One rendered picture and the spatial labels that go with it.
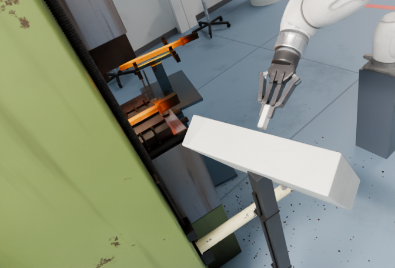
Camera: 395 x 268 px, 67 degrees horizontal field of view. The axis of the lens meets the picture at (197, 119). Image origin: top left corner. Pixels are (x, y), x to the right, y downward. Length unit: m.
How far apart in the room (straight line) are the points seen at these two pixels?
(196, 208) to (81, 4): 0.93
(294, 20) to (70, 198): 0.74
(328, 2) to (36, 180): 0.77
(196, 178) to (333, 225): 0.91
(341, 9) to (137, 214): 0.72
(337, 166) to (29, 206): 0.60
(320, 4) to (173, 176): 0.77
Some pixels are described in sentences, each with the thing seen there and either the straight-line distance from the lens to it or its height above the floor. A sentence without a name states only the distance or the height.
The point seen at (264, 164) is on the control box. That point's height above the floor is 1.17.
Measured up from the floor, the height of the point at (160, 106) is 1.01.
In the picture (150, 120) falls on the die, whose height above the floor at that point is 0.99.
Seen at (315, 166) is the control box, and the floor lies 1.18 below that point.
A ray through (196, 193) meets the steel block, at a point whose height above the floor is 0.63.
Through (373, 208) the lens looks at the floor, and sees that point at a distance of 1.95.
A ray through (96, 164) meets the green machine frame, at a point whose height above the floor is 1.23.
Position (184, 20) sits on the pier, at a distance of 4.52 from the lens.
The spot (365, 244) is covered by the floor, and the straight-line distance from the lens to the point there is 1.84.
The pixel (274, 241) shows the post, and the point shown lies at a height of 0.80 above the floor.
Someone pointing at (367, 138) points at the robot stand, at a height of 0.10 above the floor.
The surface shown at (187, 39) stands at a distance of 1.68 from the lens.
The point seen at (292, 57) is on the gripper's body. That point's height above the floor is 1.16.
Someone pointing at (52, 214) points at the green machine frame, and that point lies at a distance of 0.75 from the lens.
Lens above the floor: 1.62
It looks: 37 degrees down
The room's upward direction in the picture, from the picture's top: 21 degrees counter-clockwise
